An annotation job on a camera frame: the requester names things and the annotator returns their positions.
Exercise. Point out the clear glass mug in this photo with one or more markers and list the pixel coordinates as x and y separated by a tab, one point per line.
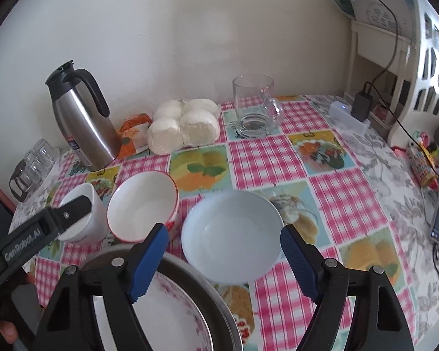
254	117

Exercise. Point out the black charger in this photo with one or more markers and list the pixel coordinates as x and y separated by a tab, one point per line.
362	104

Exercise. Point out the small white bowl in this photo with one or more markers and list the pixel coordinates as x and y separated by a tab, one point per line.
95	223

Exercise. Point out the small colourful toy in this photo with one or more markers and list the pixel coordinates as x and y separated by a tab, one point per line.
430	150

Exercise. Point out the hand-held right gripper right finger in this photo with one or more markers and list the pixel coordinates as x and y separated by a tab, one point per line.
300	263

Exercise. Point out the white power strip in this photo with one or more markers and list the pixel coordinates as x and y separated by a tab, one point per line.
342	111

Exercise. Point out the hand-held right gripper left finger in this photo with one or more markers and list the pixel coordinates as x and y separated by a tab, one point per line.
148	263

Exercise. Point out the grey printed pouch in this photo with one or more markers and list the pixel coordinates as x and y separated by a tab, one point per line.
380	11

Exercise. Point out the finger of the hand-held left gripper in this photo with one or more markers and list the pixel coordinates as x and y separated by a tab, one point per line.
75	208

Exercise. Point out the orange snack packet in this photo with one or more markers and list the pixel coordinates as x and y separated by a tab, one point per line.
133	139

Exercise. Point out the white lattice shelf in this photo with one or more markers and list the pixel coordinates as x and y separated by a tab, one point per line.
354	62

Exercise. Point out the light blue bowl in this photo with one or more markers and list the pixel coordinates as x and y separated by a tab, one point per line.
230	234

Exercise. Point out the pink checked fruit tablecloth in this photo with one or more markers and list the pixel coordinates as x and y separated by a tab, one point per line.
256	161

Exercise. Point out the bag of white steamed buns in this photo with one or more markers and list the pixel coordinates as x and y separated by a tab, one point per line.
183	128

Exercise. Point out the person's left hand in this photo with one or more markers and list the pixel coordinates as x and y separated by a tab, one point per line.
7	332

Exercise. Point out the strawberry print bowl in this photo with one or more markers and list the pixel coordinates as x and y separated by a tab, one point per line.
139	204

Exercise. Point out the stainless steel basin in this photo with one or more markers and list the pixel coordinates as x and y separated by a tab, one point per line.
223	318

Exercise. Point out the round pink floral plate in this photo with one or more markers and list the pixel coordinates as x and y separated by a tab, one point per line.
172	318

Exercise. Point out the small clear glass cup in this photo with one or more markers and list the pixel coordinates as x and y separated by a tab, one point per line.
31	162
45	151

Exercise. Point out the stainless steel thermos jug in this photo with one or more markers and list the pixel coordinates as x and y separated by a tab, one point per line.
84	124

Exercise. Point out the small checked label bottle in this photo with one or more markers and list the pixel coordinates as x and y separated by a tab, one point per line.
424	170

